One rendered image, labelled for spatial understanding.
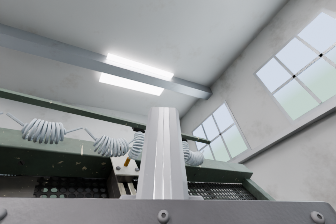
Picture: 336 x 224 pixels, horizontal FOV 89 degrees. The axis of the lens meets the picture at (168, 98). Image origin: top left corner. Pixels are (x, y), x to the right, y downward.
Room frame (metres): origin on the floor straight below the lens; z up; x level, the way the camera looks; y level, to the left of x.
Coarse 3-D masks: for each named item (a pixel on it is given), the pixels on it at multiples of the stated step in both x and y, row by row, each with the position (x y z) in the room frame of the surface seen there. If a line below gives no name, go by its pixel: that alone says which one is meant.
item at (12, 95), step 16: (0, 96) 0.27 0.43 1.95; (16, 96) 0.29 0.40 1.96; (32, 96) 0.31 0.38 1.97; (0, 112) 0.30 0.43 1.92; (80, 112) 0.41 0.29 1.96; (96, 112) 0.44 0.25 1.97; (32, 128) 0.34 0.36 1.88; (48, 128) 0.36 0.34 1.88; (64, 128) 0.40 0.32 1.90; (80, 128) 0.44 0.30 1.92; (144, 128) 0.59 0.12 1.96; (96, 144) 0.50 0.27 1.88; (112, 144) 0.49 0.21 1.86; (128, 144) 0.54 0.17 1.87; (192, 160) 0.77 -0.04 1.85
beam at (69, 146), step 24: (0, 144) 0.38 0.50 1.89; (24, 144) 0.43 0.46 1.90; (48, 144) 0.48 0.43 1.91; (72, 144) 0.54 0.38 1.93; (0, 168) 0.44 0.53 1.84; (24, 168) 0.48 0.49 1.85; (48, 168) 0.52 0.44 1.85; (72, 168) 0.57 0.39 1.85; (96, 168) 0.62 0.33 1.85; (192, 168) 0.96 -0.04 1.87; (216, 168) 1.09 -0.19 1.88; (240, 168) 1.32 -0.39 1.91
